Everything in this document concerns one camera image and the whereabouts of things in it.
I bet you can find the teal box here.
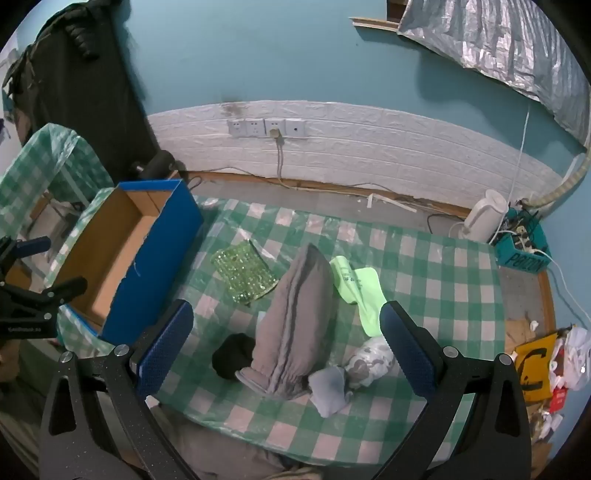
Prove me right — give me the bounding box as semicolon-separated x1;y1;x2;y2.
495;208;552;274

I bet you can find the green checkered tablecloth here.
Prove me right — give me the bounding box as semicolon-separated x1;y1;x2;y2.
0;124;114;241
46;187;509;469

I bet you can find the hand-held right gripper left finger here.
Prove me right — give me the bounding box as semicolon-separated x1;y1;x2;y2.
39;299;204;480

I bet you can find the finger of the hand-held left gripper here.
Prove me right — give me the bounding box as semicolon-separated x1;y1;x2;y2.
0;236;52;278
28;276;88;309

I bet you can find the corrugated hose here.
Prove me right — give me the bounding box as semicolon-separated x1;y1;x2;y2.
522;143;591;208

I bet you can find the white patterned sock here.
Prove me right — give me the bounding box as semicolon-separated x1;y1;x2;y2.
344;336;402;389

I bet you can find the black cylinder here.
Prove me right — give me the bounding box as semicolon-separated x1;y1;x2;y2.
134;150;188;181

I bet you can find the black hanging jacket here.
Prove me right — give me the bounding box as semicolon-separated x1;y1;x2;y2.
2;0;160;181

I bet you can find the grey towel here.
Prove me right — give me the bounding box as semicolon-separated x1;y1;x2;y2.
235;243;337;401

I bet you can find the white electric kettle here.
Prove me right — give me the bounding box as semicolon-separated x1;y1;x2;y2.
450;189;509;243

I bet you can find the white power strip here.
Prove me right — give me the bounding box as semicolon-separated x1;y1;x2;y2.
512;226;546;254

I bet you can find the wooden strip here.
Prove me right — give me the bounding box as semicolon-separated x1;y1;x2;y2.
349;17;402;33

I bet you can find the silver foil sheet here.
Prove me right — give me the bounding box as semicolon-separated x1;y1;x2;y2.
398;0;591;148

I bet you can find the neon green sock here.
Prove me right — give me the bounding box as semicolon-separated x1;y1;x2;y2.
329;256;387;337

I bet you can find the green sequin cloth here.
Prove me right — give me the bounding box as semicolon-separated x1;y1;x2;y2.
211;240;279;308

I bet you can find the white hanging cable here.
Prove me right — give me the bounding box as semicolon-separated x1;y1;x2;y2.
489;104;532;245

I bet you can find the grey plug cable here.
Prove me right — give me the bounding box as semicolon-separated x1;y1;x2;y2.
269;128;296;186

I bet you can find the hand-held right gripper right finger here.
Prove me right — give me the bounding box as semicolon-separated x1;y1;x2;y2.
369;301;533;480

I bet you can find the white plastic bag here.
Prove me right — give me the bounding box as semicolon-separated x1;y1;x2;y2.
549;325;591;391

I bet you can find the blue cardboard box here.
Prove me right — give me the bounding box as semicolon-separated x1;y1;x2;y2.
54;179;204;344

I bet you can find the black sock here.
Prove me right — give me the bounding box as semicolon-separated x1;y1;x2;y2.
211;333;257;381

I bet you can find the grey sock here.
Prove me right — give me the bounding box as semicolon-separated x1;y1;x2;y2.
308;366;354;418

